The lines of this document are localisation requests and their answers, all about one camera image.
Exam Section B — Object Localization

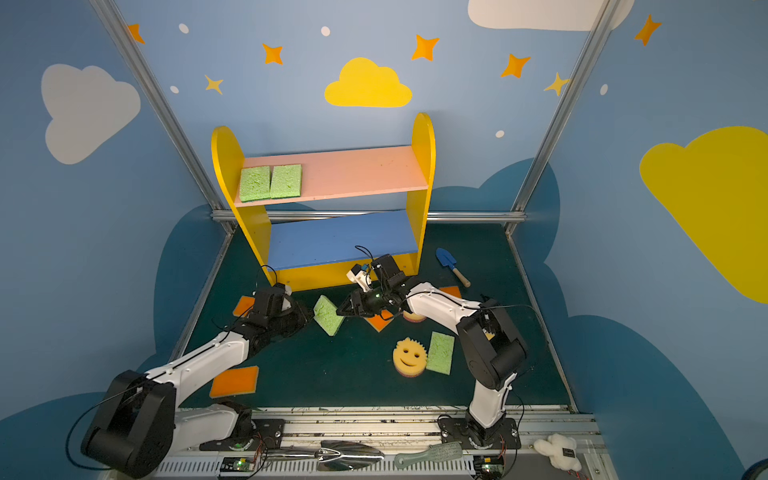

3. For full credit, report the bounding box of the smiley sponge lower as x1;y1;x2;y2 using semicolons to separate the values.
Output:
392;338;427;378

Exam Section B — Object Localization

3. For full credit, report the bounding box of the silver metal trowel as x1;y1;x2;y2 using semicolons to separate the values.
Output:
267;440;385;472

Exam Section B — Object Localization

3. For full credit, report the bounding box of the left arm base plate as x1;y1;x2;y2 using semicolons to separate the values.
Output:
199;418;285;452

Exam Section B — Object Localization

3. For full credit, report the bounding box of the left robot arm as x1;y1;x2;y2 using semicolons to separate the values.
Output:
80;284;311;479

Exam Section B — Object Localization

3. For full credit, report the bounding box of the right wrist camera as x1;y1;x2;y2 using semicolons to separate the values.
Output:
346;264;372;292

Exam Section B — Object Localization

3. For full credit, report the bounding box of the smiley sponge upper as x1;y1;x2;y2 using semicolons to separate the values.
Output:
402;311;426;323

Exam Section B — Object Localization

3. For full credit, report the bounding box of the yellow shelf with pink and blue boards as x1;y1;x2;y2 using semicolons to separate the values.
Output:
211;113;437;291

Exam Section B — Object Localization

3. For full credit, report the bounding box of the green sponge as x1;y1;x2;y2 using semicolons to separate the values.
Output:
270;164;302;199
313;295;344;337
426;332;455;375
239;166;271;203

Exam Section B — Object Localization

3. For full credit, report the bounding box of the green circuit board left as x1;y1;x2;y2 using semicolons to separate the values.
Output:
218;456;256;477

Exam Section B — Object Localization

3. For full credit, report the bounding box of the orange sponge far left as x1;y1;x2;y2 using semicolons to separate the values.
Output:
232;296;255;317

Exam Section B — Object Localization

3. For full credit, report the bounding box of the white plush toy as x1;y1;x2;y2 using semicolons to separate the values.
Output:
533;433;582;472

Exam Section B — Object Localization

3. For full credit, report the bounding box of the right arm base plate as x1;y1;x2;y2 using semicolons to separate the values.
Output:
436;415;521;450

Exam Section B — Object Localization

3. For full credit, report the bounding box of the orange sponge centre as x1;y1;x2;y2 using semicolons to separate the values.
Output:
366;310;394;332

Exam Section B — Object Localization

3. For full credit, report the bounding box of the orange sponge right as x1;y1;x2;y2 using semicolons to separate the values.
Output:
439;286;462;299

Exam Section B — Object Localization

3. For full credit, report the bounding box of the orange sponge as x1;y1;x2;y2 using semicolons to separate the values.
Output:
232;296;255;317
366;310;394;332
209;366;259;398
439;286;462;299

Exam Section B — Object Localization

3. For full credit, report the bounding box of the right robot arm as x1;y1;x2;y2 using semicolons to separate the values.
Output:
337;254;529;447

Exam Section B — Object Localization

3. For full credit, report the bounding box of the orange sponge front left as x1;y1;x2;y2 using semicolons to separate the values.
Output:
209;366;259;398

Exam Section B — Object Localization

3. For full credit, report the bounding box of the pale green brush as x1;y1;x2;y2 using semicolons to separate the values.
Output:
394;441;463;470

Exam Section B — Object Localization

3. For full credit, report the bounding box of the blue toy shovel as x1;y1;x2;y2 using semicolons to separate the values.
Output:
435;248;471;288

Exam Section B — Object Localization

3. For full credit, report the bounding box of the circuit board right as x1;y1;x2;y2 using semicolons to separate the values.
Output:
473;456;506;480

